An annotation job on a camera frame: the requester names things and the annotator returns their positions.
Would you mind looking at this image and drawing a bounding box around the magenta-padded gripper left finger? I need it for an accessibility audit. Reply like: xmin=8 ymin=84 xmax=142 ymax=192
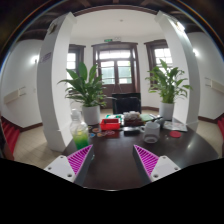
xmin=43 ymin=144 xmax=95 ymax=187

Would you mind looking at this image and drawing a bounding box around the clear bottle with green drink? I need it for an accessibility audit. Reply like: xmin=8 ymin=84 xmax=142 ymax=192
xmin=69 ymin=108 xmax=90 ymax=151

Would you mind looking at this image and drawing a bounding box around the dark wooden framed window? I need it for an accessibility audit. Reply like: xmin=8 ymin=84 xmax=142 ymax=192
xmin=67 ymin=44 xmax=87 ymax=81
xmin=144 ymin=39 xmax=174 ymax=84

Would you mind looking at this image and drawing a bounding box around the red plastic basket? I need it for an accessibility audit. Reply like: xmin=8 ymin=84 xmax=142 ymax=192
xmin=99 ymin=118 xmax=121 ymax=132

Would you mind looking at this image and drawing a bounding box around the black office chair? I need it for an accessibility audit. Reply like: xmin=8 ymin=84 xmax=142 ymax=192
xmin=111 ymin=92 xmax=143 ymax=115

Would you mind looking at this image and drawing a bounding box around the white ceramic mug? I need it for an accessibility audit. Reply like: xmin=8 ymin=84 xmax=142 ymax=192
xmin=139 ymin=121 xmax=162 ymax=145

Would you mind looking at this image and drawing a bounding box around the green plant in white pot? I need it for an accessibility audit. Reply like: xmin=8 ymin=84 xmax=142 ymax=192
xmin=145 ymin=58 xmax=193 ymax=122
xmin=57 ymin=61 xmax=108 ymax=126

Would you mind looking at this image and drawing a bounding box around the green cloth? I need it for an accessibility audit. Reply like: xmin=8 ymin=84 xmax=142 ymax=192
xmin=139 ymin=113 xmax=155 ymax=123

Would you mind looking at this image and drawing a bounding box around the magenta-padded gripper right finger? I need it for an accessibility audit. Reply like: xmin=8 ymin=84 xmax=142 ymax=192
xmin=132 ymin=144 xmax=182 ymax=186

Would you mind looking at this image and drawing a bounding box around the flat round red coaster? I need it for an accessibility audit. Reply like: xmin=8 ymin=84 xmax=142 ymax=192
xmin=168 ymin=130 xmax=183 ymax=139

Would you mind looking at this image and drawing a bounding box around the dark wooden double door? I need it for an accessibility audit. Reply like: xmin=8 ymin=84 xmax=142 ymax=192
xmin=91 ymin=42 xmax=141 ymax=99

